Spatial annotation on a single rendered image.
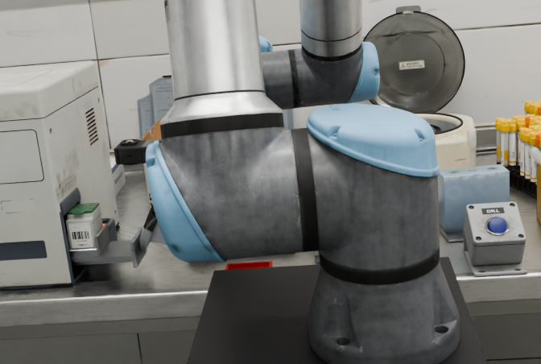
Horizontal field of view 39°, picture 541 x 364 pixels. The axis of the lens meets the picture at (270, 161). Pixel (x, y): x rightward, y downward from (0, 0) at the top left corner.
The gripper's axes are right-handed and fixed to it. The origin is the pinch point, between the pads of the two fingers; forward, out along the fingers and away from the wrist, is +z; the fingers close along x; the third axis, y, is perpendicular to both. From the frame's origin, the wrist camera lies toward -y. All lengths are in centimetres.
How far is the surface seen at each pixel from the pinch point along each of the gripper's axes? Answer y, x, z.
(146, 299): 4.4, -8.5, 3.9
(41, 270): -11.4, -4.5, 8.6
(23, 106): -22.2, -4.4, -13.3
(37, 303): -9.5, -8.5, 11.4
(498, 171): 44, 7, -32
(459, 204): 41.2, 6.2, -24.6
